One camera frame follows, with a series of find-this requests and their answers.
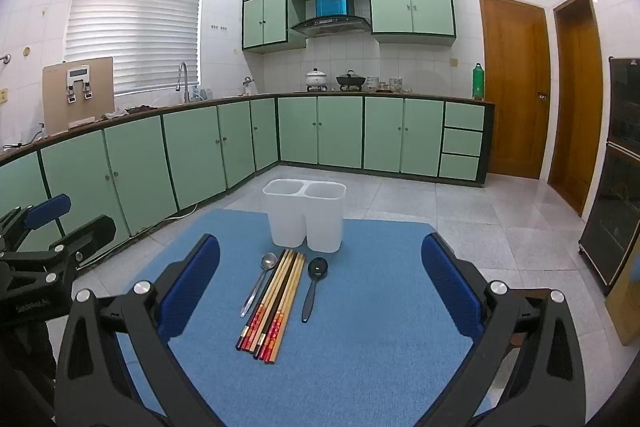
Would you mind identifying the glass jars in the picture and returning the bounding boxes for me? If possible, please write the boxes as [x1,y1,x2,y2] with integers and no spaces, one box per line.
[366,77,404,92]

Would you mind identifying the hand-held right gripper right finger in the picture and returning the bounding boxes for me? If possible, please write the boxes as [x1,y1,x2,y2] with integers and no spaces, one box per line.
[421,232,587,427]

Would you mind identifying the cardboard box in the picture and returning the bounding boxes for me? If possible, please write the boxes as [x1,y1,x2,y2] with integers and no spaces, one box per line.
[604,252,640,347]

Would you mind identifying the white double utensil holder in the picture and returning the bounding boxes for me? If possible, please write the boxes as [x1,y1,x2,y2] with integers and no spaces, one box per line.
[262,178,347,254]

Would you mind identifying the wooden door in frame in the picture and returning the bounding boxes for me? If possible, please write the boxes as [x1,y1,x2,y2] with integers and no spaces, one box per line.
[547,0,607,218]

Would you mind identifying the black range hood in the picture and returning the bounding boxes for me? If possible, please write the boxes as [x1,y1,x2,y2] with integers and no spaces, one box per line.
[291,16,372,38]

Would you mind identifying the black glass cabinet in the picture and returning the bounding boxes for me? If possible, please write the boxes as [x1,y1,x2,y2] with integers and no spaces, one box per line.
[579,56,640,295]

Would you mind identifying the closed wooden door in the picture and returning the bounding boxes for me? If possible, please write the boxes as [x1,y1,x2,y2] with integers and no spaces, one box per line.
[478,0,552,180]

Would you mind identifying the bundle of wooden chopsticks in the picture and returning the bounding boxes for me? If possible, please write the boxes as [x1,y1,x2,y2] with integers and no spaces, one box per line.
[235,248,307,364]

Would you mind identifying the green base cabinets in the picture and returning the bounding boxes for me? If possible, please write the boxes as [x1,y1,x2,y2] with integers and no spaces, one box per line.
[0,93,496,258]

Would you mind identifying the black wok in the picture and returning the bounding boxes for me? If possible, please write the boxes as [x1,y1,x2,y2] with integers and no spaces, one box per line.
[335,70,367,88]

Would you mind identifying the silver metal spoon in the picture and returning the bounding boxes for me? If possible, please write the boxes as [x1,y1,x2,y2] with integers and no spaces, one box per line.
[240,252,278,319]

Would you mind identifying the white window blind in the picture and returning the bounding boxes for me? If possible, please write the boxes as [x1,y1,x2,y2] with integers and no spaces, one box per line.
[64,0,206,95]

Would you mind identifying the metal kitchen faucet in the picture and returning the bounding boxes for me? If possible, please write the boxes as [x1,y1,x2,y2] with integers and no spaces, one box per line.
[177,62,192,104]

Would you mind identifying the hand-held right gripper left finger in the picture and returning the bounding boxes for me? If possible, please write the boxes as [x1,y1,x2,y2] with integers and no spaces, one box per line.
[55,233,222,427]

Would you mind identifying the black plastic spoon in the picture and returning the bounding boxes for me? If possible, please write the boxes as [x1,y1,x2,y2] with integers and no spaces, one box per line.
[301,257,329,324]

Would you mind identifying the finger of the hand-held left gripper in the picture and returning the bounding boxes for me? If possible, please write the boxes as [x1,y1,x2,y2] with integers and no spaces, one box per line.
[30,215,117,285]
[0,194,72,253]

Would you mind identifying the blue mat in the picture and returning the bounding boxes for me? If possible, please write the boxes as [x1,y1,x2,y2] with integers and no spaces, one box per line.
[117,208,493,427]

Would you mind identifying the brown cardboard panel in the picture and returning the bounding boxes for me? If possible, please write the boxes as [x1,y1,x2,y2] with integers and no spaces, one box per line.
[42,56,115,130]

